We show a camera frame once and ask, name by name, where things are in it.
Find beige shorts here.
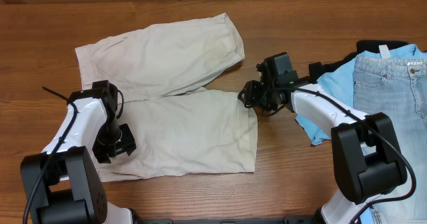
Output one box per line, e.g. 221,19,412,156
75,13,258,182

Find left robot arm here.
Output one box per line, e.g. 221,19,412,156
20,80,138,224

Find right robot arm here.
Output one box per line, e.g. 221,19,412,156
238,53,416,223

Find black garment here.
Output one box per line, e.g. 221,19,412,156
308,39,410,85

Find light blue shirt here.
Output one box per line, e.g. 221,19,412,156
295,43,427,224

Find light blue denim jeans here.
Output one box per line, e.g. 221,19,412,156
353,57,426,223

